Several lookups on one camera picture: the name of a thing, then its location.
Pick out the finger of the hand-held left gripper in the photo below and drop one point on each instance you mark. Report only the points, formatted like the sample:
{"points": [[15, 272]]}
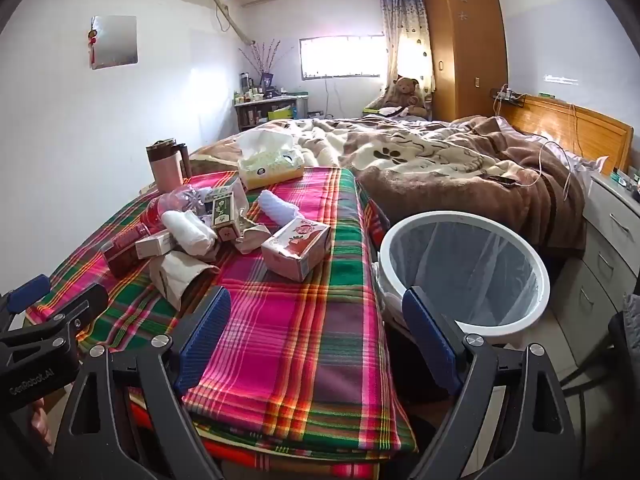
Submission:
{"points": [[30, 292], [75, 310]]}

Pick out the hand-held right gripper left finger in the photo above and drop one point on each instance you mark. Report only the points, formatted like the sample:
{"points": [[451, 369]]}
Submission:
{"points": [[200, 340]]}

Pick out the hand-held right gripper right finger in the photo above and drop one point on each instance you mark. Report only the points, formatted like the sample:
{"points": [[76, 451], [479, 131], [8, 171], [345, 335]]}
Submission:
{"points": [[430, 345]]}

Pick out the beige paper cup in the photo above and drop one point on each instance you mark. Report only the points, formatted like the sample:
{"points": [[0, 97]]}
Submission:
{"points": [[175, 275]]}

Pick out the red label plastic bottle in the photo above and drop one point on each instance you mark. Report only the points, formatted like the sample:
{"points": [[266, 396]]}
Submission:
{"points": [[122, 255]]}

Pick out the clear plastic bin liner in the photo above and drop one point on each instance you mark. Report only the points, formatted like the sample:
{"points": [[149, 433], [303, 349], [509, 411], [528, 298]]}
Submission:
{"points": [[465, 270]]}

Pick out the small white carton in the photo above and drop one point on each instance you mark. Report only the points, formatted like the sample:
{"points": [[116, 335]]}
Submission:
{"points": [[152, 245]]}

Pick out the white plastic wrapper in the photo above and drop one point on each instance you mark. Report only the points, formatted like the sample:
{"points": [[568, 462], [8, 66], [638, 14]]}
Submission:
{"points": [[185, 230]]}

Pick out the printed paper wrapper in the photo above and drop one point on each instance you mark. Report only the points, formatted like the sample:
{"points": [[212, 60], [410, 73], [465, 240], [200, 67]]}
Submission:
{"points": [[250, 237]]}

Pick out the green white box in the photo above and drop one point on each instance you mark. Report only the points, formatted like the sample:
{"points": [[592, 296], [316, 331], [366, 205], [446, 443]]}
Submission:
{"points": [[225, 215], [217, 194]]}

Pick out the white round trash bin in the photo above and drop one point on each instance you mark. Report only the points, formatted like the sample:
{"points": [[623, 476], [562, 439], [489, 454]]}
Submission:
{"points": [[542, 280]]}

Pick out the pink carton box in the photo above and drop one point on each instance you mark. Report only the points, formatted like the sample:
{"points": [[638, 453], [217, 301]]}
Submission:
{"points": [[295, 250]]}

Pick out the lavender foam net sleeve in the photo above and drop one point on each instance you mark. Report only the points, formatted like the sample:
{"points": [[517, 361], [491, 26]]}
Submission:
{"points": [[277, 207]]}

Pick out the person's left hand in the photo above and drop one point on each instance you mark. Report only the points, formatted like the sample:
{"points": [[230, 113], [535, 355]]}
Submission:
{"points": [[41, 422]]}

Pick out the plaid covered table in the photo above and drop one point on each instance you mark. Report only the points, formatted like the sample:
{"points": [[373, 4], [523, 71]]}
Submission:
{"points": [[300, 320]]}

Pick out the grey red folded cloth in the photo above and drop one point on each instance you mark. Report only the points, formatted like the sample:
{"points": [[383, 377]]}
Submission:
{"points": [[375, 220]]}

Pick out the pink tumbler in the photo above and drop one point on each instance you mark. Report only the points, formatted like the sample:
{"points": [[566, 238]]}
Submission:
{"points": [[167, 170]]}

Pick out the black smartphone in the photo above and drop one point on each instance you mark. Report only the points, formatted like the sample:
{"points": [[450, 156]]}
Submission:
{"points": [[500, 179]]}

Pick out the bed with brown blanket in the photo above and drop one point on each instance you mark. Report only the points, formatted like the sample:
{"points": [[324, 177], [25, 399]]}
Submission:
{"points": [[425, 160]]}

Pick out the yellow tissue pack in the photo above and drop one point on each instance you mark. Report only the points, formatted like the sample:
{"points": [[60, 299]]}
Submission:
{"points": [[270, 167]]}

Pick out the black chair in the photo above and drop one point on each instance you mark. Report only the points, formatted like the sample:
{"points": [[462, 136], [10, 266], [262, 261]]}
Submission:
{"points": [[617, 360]]}

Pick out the grey nightstand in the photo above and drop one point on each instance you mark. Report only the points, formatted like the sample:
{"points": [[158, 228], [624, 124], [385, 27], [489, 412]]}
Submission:
{"points": [[600, 240]]}

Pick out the grey cushion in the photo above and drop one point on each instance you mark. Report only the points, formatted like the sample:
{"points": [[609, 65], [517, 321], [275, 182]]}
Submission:
{"points": [[631, 312]]}

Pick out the cluttered shelf unit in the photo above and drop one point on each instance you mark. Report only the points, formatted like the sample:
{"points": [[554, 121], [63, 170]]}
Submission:
{"points": [[270, 110]]}

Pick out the brown teddy bear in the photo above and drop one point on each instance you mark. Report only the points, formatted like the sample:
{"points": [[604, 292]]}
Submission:
{"points": [[405, 92]]}

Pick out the red hanging knot ornament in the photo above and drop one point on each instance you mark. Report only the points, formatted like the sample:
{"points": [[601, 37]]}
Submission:
{"points": [[92, 40]]}

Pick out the power strip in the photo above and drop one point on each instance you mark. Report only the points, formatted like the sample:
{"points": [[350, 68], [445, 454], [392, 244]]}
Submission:
{"points": [[507, 95]]}

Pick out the wooden bed headboard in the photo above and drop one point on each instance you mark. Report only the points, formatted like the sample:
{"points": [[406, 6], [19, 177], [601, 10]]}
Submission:
{"points": [[575, 122]]}

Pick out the dried branches in vase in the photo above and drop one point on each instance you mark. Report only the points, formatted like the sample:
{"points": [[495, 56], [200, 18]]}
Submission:
{"points": [[265, 60]]}

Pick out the wooden wardrobe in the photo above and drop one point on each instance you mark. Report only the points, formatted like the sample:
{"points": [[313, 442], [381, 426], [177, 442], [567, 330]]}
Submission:
{"points": [[465, 50]]}

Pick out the window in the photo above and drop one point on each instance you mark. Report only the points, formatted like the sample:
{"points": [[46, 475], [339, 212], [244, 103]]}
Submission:
{"points": [[340, 57]]}

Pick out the patterned curtain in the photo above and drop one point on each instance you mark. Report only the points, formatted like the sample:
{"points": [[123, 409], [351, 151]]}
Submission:
{"points": [[405, 25]]}

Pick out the wrapped air conditioner pipe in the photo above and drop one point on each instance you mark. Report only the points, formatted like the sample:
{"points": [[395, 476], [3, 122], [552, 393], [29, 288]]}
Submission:
{"points": [[227, 17]]}

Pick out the silver wall panel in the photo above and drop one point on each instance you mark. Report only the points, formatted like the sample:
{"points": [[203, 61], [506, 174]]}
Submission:
{"points": [[115, 40]]}

